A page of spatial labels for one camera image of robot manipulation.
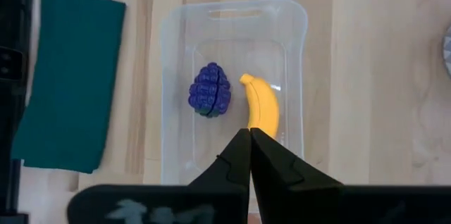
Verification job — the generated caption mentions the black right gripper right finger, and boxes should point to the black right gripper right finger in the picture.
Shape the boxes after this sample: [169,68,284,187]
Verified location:
[250,127,451,224]

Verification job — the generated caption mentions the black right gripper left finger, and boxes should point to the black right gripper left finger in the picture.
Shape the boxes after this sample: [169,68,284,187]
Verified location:
[66,128,252,224]

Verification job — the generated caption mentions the yellow toy banana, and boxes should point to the yellow toy banana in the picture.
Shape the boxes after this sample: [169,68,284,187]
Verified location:
[239,73,281,139]

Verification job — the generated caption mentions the purple toy grapes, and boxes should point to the purple toy grapes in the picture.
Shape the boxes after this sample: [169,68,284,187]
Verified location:
[187,62,233,118]

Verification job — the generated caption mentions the clear plastic tupperware container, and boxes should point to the clear plastic tupperware container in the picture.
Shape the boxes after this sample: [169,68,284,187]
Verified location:
[160,0,309,186]

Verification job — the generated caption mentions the dark green cloth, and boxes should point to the dark green cloth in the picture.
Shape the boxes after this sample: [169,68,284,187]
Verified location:
[10,0,127,175]

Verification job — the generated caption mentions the succulent in white patterned pot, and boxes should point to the succulent in white patterned pot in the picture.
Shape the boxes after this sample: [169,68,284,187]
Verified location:
[442,23,451,79]

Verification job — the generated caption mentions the black table-level camera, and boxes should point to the black table-level camera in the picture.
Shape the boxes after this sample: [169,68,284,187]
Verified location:
[0,46,24,83]

